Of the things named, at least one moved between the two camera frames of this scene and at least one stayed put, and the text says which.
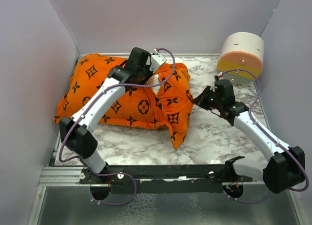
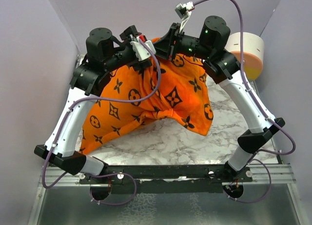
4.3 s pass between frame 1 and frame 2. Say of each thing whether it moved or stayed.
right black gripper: moved
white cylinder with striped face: stayed
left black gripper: moved
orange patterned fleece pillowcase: moved
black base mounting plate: stayed
